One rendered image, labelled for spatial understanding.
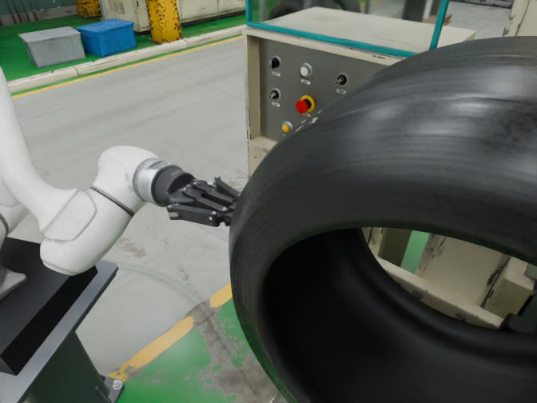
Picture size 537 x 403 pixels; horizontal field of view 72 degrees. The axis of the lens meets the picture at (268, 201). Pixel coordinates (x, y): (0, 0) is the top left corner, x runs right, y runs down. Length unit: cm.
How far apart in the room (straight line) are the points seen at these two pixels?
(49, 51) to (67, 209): 496
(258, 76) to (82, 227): 76
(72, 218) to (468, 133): 66
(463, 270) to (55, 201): 76
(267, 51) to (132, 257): 145
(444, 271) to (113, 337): 152
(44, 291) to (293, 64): 94
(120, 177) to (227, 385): 115
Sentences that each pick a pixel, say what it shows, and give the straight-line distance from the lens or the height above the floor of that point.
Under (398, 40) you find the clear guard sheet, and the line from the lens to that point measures 98.
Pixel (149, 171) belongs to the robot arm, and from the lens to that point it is 73.
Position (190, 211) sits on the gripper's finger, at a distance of 63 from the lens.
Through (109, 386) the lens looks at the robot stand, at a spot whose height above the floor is 2.
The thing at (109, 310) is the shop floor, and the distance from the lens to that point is 204.
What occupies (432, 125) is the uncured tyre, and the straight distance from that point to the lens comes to 28.
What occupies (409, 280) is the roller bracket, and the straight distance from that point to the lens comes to 82.
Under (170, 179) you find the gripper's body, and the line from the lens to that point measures 69.
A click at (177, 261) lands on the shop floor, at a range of 215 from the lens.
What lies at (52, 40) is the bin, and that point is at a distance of 565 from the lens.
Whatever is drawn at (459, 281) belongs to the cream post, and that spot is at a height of 99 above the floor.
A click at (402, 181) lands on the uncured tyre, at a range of 27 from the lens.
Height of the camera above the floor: 154
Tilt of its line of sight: 38 degrees down
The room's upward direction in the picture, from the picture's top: straight up
